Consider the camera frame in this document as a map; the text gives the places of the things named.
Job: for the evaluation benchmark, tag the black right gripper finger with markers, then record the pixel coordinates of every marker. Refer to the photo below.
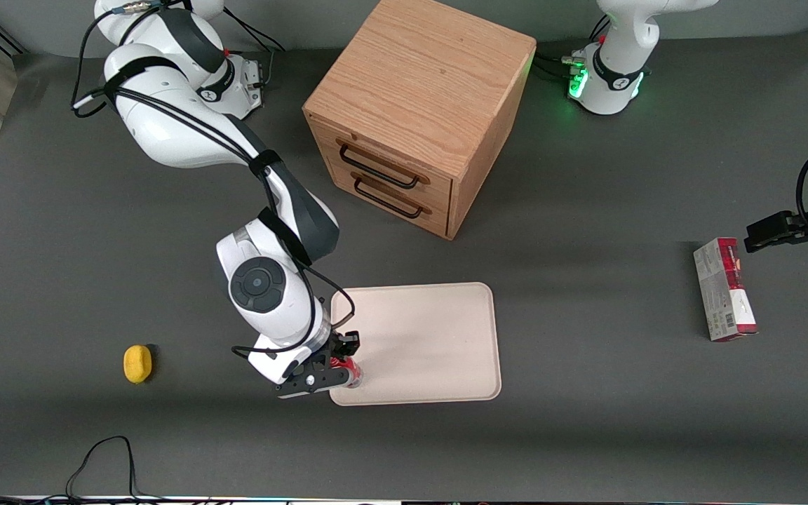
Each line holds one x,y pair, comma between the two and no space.
348,342
342,379

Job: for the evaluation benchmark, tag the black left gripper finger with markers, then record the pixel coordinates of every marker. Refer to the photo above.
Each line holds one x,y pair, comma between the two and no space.
769,242
772,223

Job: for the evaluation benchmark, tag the red coke bottle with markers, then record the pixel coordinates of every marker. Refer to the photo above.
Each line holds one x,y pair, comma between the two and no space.
351,372

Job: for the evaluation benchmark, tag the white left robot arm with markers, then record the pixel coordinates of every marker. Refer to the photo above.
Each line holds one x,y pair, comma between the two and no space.
618,63

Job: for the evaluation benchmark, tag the beige plastic tray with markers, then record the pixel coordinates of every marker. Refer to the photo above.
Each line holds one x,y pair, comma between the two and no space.
425,344

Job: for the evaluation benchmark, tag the red grey carton box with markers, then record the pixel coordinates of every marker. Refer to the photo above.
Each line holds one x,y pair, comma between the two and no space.
723,291

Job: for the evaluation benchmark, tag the wooden drawer front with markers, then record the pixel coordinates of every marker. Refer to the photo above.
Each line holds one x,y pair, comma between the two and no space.
376,151
404,210

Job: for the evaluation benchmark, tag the yellow lemon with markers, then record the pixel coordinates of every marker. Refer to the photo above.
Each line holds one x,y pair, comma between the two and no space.
138,364

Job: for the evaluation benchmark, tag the wooden drawer cabinet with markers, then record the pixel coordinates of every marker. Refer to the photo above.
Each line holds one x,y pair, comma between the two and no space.
418,91

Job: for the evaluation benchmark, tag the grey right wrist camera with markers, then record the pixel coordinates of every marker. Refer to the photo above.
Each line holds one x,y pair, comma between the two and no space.
274,361

